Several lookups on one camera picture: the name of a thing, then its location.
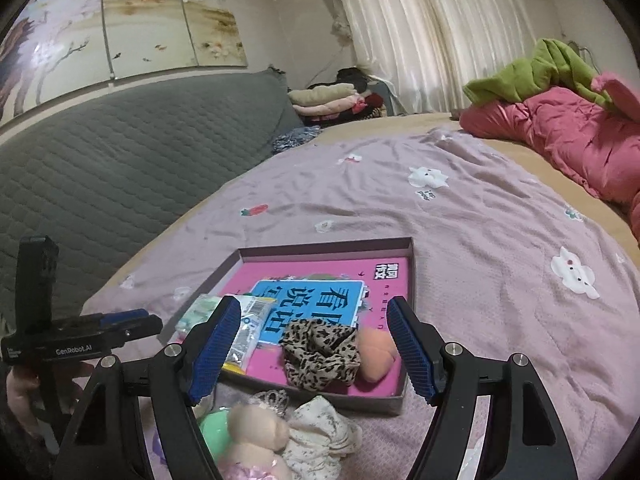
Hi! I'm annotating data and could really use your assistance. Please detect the yellow white snack packet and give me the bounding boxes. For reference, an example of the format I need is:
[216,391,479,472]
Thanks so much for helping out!
[220,294,278,375]

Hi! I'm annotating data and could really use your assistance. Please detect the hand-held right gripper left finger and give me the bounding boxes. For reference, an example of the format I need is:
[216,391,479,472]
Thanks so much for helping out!
[52,296,243,480]

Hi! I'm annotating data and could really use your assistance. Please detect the peach makeup sponge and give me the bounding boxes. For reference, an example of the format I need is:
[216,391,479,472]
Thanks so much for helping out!
[356,329,401,386]

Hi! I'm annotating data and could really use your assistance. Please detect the white curtain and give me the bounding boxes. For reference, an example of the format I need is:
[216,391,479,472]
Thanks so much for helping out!
[325,0,561,116]

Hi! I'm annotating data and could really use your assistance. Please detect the blue patterned cloth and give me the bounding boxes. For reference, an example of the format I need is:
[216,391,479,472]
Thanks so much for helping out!
[272,127,321,156]

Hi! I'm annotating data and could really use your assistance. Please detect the black garment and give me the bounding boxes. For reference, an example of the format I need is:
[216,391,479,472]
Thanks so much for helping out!
[336,67,374,92]

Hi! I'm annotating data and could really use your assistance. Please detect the pink book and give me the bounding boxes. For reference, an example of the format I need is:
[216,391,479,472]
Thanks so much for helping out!
[215,255,411,398]

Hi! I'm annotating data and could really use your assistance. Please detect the green sponge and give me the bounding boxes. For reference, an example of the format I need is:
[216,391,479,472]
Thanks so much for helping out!
[197,407,236,466]

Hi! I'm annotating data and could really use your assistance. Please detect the leopard print scrunchie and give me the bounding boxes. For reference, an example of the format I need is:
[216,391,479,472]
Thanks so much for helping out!
[278,319,362,393]

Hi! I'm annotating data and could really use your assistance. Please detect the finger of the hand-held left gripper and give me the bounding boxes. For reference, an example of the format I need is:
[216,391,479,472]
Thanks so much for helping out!
[107,316,164,349]
[97,308,151,329]

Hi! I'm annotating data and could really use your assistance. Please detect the cream teddy bear pink skirt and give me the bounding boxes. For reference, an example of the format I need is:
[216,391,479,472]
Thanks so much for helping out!
[215,390,296,480]

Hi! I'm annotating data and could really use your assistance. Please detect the floral wall painting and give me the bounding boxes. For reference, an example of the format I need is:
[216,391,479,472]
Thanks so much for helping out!
[0,0,249,121]

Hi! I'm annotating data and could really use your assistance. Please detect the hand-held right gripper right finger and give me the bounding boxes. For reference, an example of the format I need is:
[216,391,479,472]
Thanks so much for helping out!
[387,296,576,480]

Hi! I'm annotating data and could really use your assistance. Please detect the pink quilt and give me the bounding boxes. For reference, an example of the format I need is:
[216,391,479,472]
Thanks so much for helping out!
[459,72,640,241]

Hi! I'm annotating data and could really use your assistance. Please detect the green blanket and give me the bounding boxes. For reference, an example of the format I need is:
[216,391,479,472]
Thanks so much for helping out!
[462,37,621,111]

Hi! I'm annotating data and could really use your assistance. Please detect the person's left hand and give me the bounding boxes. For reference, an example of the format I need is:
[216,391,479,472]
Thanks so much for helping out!
[6,364,42,433]

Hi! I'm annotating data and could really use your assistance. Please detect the green tissue pack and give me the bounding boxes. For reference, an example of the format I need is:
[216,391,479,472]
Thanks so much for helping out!
[175,294,223,333]

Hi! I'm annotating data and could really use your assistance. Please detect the folded beige cloth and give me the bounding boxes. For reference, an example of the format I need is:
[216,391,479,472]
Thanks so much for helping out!
[289,83,358,107]

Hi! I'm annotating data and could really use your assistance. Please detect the grey quilted headboard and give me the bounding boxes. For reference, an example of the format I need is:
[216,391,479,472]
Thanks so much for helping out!
[0,67,306,331]

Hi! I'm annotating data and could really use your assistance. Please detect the shallow grey cardboard box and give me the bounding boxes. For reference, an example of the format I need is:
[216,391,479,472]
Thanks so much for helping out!
[165,236,417,417]

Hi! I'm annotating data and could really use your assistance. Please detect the purple printed bedspread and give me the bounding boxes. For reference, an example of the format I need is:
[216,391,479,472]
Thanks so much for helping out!
[80,127,640,480]

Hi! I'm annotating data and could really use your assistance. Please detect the white floral socks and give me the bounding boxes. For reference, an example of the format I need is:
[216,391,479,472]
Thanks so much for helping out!
[280,395,363,480]

